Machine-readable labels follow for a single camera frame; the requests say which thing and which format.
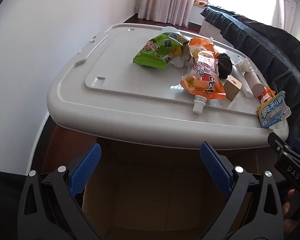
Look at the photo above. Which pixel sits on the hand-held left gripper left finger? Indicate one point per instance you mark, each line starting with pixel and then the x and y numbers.
pixel 86 170

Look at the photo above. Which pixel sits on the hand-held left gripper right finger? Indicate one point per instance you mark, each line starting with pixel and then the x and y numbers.
pixel 215 167

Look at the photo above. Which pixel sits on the blue and white snack packet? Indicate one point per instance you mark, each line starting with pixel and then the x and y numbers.
pixel 273 112

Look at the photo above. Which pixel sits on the red and white wrapper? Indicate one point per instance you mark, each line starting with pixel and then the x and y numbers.
pixel 265 95

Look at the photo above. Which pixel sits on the brown cardboard box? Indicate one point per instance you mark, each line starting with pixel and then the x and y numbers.
pixel 152 187

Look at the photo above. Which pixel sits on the white cylindrical bottle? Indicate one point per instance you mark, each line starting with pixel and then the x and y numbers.
pixel 252 82

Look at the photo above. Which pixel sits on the small beige cube box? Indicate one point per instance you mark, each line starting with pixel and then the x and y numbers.
pixel 232 88

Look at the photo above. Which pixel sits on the orange drink pouch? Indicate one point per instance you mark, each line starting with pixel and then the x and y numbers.
pixel 205 77

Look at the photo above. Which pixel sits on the green snack packet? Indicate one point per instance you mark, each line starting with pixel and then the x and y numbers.
pixel 155 51

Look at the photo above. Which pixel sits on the person's right hand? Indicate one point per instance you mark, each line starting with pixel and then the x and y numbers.
pixel 287 205

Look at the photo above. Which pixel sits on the white crumpled tissue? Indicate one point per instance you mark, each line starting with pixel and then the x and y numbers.
pixel 244 65

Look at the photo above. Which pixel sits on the black crumpled cloth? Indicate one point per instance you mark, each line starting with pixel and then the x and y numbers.
pixel 225 65

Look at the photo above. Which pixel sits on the white crumpled paper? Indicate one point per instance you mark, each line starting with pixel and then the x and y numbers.
pixel 178 61

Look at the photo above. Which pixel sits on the orange plastic wrapper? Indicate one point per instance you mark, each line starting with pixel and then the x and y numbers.
pixel 200 43

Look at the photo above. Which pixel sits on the pink patterned curtain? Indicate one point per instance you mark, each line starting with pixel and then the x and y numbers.
pixel 285 2
pixel 165 0

